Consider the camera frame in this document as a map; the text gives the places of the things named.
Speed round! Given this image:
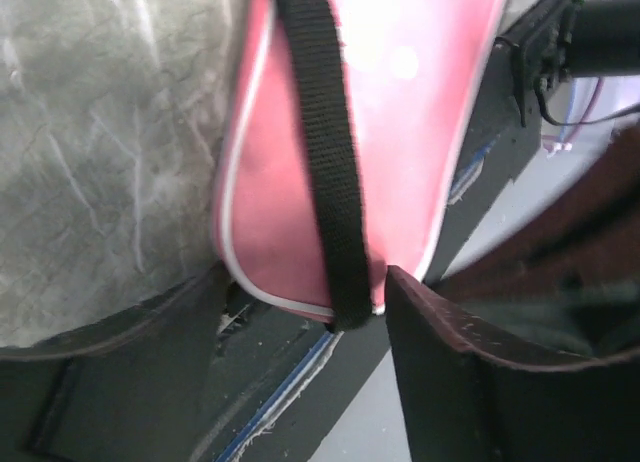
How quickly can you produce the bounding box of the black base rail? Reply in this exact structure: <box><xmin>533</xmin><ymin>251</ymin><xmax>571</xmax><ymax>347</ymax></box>
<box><xmin>189</xmin><ymin>0</ymin><xmax>571</xmax><ymax>462</ymax></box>

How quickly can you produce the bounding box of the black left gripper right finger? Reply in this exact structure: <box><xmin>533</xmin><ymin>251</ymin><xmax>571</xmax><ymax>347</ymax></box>
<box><xmin>385</xmin><ymin>267</ymin><xmax>639</xmax><ymax>461</ymax></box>

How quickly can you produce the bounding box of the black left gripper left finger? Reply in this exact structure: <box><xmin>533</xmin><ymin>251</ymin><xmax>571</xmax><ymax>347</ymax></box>
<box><xmin>1</xmin><ymin>267</ymin><xmax>230</xmax><ymax>461</ymax></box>

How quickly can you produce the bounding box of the pink racket bag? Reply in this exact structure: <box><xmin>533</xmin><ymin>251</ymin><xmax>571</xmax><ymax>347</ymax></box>
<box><xmin>212</xmin><ymin>0</ymin><xmax>507</xmax><ymax>331</ymax></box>

